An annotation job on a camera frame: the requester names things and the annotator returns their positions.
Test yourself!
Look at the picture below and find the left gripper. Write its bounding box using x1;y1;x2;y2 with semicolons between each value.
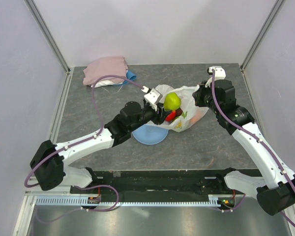
129;102;172;132

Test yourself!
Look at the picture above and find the red apple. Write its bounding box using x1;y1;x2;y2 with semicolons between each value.
165;110;177;122

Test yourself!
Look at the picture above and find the orange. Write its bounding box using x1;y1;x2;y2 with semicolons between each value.
189;112;203;125

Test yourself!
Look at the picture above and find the white plastic bag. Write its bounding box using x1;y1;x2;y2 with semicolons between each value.
148;85;208;132

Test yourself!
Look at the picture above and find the green pear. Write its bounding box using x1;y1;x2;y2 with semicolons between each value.
164;92;181;111

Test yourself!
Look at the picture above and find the passion fruit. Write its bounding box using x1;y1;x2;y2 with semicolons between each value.
175;109;183;117

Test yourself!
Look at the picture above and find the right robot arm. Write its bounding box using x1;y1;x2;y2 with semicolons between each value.
192;80;295;215

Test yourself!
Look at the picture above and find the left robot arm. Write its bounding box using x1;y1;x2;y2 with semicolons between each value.
30;101;170;193

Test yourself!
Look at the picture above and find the blue plate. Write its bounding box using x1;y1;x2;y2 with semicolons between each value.
132;124;169;145

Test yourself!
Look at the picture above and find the blue cloth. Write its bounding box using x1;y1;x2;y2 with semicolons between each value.
114;69;137;86

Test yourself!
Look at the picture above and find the white cloth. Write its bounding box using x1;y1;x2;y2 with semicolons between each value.
90;80;122;88

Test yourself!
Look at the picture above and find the pink cloth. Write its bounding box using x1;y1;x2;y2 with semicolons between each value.
83;56;128;86

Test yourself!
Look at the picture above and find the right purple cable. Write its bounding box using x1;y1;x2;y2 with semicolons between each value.
210;68;295;233

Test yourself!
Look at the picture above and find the purple cable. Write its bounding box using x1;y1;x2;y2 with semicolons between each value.
24;75;148;189
210;68;295;233

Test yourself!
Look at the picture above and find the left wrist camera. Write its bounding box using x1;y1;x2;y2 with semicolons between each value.
142;86;163;111

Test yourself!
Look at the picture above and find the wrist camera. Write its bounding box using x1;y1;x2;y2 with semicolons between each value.
142;86;163;111
207;66;226;80

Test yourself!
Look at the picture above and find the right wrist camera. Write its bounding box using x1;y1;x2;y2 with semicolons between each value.
207;66;226;80

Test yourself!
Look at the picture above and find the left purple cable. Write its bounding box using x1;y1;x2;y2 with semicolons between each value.
24;75;148;189

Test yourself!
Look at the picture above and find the cable duct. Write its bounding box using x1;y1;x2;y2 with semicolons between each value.
35;196;222;207

